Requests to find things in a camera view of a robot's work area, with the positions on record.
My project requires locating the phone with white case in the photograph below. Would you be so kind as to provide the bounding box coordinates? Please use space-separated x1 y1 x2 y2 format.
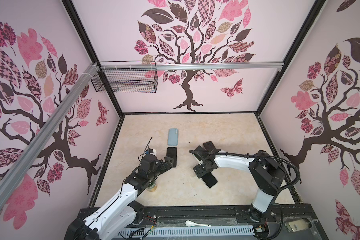
201 173 218 189

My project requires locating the black smartphone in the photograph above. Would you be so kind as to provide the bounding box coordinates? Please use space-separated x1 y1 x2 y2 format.
166 147 178 168

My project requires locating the light blue phone case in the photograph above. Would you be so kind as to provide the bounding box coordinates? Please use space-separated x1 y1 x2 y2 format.
168 129 179 146

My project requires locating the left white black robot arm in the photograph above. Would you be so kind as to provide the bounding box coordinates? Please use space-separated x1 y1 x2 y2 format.
64 153 175 240

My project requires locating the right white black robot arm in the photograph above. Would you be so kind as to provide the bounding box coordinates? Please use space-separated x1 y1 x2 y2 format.
189 150 286 214

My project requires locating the phone with pink case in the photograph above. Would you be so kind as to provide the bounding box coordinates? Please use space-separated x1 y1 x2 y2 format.
193 141 220 158

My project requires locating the green gold drink can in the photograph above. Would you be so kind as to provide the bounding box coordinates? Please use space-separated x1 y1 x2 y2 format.
146 181 158 192

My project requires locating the white plastic spoon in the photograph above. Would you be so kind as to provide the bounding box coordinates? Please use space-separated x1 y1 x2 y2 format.
185 220 212 228

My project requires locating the beige box under bench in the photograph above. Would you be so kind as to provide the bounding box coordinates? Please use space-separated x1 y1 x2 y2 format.
284 219 312 233

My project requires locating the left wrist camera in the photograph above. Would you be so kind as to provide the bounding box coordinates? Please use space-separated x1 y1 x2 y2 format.
145 148 157 156

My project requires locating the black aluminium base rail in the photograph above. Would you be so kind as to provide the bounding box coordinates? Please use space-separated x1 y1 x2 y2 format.
77 204 316 224

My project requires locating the white slotted cable duct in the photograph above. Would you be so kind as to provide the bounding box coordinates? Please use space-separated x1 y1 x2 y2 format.
116 226 255 240

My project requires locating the black wire basket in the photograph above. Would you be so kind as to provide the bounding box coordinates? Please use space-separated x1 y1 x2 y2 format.
91 60 159 93

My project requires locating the back aluminium wall rail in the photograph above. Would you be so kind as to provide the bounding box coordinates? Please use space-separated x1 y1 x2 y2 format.
101 62 284 71

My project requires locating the aluminium wall rail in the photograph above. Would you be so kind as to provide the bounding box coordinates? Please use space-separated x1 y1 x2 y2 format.
101 62 284 71
0 63 98 210

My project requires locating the left aluminium wall rail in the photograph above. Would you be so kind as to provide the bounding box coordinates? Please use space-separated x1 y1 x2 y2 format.
0 63 98 210

